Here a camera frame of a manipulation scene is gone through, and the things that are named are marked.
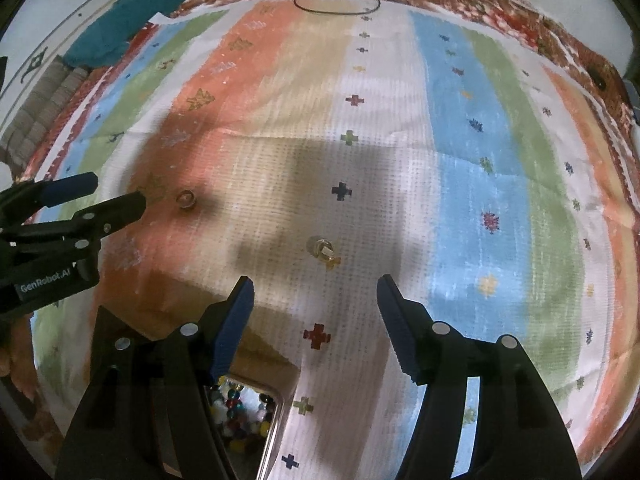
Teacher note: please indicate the teal cloth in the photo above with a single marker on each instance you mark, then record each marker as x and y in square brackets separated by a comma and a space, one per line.
[107, 39]

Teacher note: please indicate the colourful striped blanket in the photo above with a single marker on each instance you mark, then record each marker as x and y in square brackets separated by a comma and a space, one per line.
[472, 149]

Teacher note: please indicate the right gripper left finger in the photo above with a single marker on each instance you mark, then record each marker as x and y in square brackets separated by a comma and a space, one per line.
[114, 435]

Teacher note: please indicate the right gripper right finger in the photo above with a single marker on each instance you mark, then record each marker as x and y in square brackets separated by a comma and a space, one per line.
[519, 434]

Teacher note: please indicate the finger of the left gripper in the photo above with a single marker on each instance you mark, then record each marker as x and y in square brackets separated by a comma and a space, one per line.
[23, 199]
[105, 218]

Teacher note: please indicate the jewelry storage box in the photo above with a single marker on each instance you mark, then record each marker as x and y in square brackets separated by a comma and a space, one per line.
[250, 404]

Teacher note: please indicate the striped beige cushion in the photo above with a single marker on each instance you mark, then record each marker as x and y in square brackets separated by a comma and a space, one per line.
[36, 115]

